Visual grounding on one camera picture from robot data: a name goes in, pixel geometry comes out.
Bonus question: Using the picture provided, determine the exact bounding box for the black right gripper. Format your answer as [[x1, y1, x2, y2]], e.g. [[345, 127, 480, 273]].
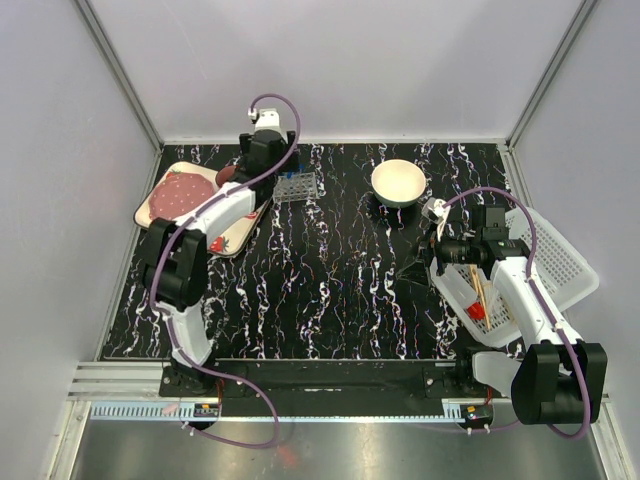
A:
[[396, 220, 481, 287]]

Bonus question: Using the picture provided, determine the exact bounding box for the white wash bottle red cap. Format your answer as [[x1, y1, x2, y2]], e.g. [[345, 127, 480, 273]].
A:
[[441, 265, 485, 320]]

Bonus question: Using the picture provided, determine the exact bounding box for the wooden test tube clamp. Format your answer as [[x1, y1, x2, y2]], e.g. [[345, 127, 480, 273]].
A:
[[467, 265, 492, 331]]

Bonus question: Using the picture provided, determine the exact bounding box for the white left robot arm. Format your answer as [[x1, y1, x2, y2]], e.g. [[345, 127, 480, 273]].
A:
[[141, 127, 299, 396]]

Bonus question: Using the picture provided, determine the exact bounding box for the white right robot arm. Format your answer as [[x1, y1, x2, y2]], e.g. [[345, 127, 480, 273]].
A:
[[397, 205, 608, 425]]

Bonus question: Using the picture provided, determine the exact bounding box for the clear test tube rack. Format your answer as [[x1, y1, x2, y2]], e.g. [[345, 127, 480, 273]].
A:
[[273, 173, 319, 203]]

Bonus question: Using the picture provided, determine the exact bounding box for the white plastic basket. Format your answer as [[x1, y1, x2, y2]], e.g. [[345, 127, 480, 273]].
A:
[[431, 209, 599, 348]]

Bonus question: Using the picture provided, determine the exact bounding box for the pink floral mug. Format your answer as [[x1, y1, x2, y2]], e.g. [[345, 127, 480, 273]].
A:
[[215, 165, 236, 188]]

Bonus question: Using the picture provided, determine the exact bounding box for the cream green bowl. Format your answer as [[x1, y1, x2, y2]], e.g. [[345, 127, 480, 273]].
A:
[[371, 159, 427, 209]]

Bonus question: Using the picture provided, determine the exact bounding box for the strawberry print tray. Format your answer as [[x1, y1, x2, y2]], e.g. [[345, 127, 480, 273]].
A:
[[133, 162, 269, 258]]

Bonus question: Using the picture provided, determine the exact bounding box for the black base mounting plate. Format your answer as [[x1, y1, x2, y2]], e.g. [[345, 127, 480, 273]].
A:
[[159, 359, 489, 419]]

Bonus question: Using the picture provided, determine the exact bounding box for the pink dotted plate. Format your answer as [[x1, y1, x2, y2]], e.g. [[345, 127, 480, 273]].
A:
[[148, 173, 216, 220]]

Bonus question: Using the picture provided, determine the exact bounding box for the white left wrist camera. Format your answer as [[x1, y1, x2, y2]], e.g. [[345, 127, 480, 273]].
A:
[[248, 107, 282, 134]]

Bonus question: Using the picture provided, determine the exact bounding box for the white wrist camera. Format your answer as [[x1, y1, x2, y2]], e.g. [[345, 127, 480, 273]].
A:
[[248, 107, 282, 134], [421, 197, 451, 241]]

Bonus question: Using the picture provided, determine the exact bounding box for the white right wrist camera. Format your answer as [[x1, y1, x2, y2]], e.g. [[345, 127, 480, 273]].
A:
[[421, 197, 451, 241]]

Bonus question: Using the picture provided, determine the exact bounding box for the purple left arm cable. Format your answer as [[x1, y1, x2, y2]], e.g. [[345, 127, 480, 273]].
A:
[[149, 93, 302, 447]]

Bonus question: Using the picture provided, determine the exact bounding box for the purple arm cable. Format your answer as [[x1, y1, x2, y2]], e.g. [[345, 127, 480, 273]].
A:
[[442, 187, 594, 440], [149, 93, 302, 447]]

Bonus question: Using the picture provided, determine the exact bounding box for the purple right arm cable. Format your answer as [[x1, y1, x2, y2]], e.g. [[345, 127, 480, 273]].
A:
[[442, 187, 594, 440]]

